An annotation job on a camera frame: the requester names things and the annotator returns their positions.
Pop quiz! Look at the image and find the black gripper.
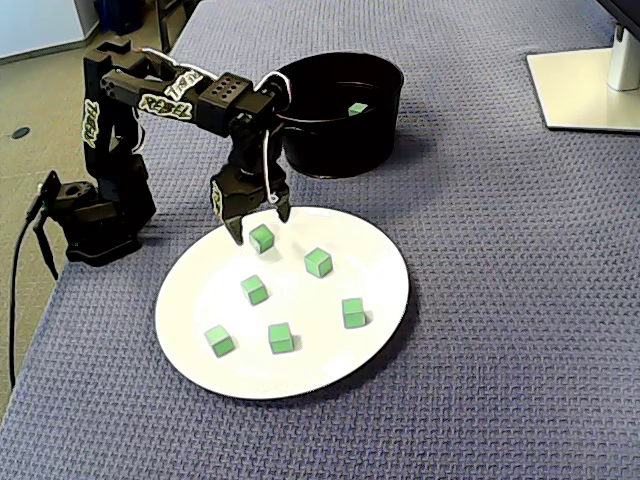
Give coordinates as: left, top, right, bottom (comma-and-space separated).
212, 147, 293, 246

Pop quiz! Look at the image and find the black round container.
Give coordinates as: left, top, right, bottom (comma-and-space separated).
272, 51, 406, 180

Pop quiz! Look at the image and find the white round plate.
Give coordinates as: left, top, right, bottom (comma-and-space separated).
153, 205, 412, 401

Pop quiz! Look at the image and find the blue bin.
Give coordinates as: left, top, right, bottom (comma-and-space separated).
94, 0, 146, 36

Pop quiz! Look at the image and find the blue woven table cloth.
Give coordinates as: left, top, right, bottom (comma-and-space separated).
0, 0, 640, 480

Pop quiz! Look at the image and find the white monitor stand base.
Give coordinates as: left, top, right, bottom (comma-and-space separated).
525, 47, 640, 134

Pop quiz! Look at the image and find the silver monitor stand pole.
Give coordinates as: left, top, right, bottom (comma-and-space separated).
607, 22, 640, 92

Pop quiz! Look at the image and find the black monitor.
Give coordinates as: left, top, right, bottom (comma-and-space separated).
597, 0, 640, 31

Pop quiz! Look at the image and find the white gripper servo wire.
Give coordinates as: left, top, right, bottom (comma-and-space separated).
261, 128, 279, 205

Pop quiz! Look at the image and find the dark chair frame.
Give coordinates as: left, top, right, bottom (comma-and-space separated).
153, 0, 201, 55

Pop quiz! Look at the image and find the black cable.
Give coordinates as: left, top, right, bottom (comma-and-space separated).
32, 222, 60, 281
7, 194, 49, 392

